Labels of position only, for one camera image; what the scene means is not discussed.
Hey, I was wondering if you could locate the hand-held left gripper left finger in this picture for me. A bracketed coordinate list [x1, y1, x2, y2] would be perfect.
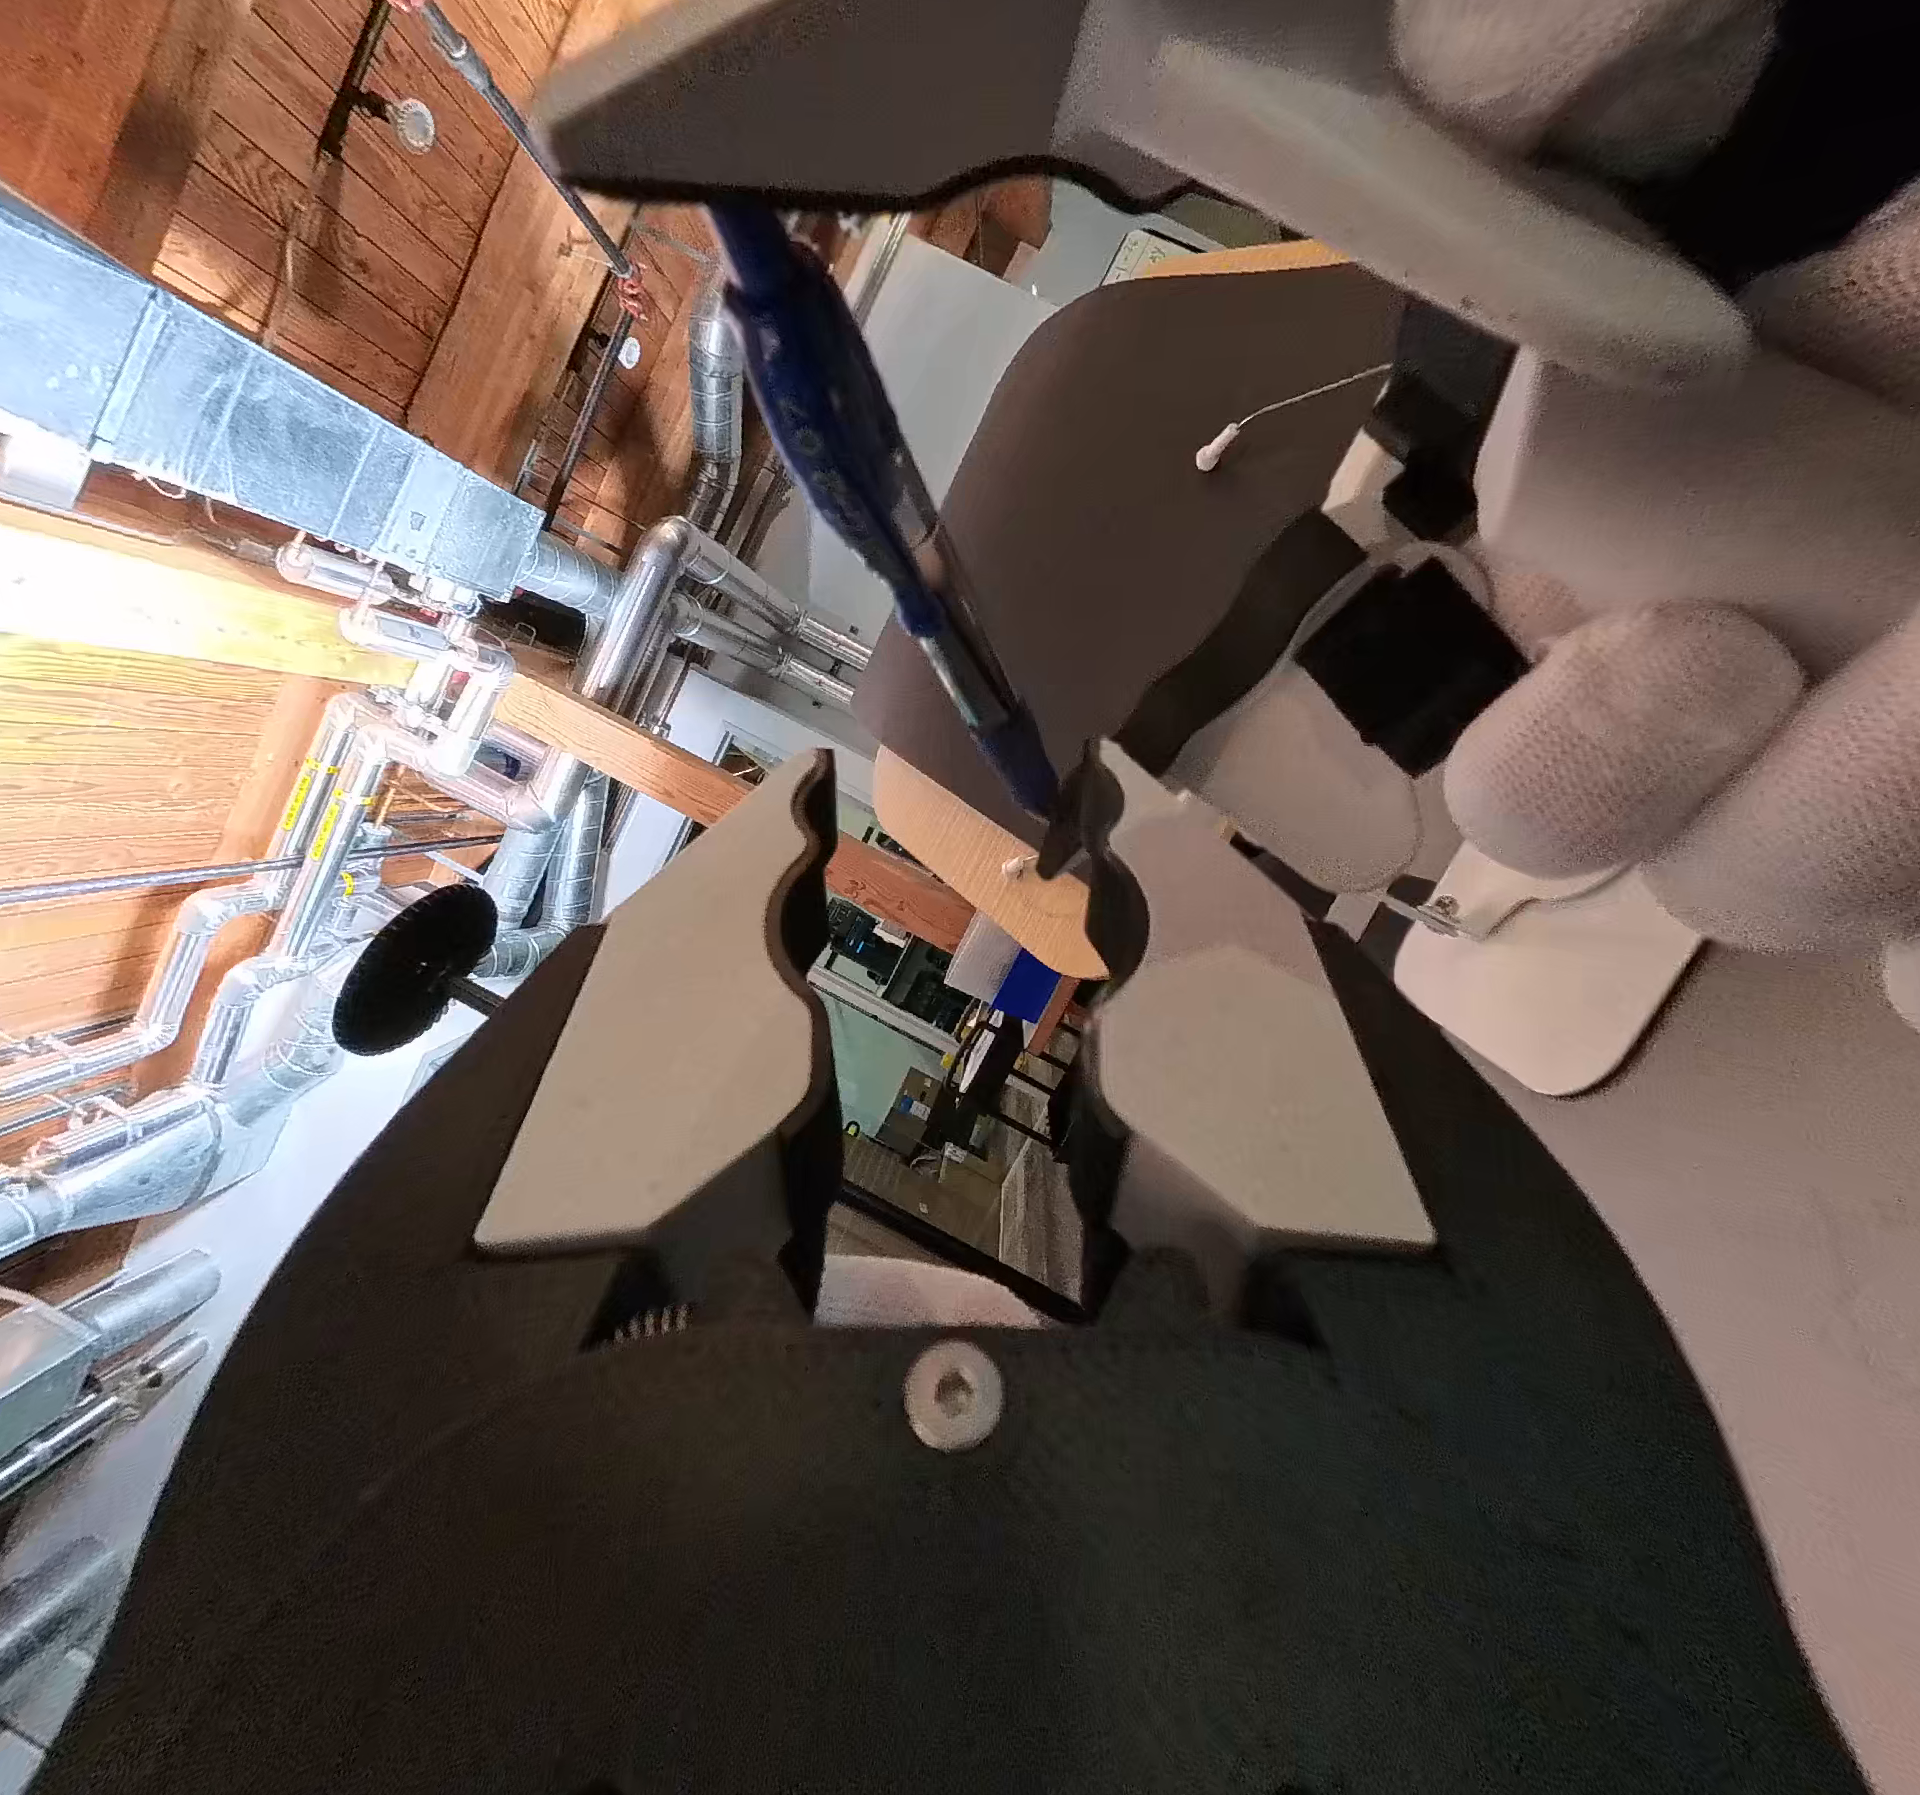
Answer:
[474, 748, 849, 1317]

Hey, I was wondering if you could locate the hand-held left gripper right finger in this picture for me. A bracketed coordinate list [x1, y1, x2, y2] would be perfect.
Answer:
[1054, 741, 1442, 1323]

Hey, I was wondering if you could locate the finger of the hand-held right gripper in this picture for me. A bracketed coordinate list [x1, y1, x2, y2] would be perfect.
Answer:
[1037, 516, 1425, 895]
[525, 0, 1158, 216]

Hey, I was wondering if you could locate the blue pen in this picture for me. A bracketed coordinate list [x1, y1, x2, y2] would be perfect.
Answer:
[700, 199, 1069, 825]

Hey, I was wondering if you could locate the person's left hand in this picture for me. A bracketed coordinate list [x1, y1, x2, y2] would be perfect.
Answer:
[813, 1257, 1054, 1329]

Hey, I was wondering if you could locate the handwritten whiteboard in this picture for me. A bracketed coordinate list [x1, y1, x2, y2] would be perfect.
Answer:
[1102, 225, 1205, 294]

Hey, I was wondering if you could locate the spiral silver duct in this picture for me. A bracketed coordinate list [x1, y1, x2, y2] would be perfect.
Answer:
[682, 287, 753, 528]
[575, 516, 872, 710]

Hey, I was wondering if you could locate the galvanised rectangular duct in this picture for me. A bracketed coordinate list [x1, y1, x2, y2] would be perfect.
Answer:
[0, 191, 548, 602]

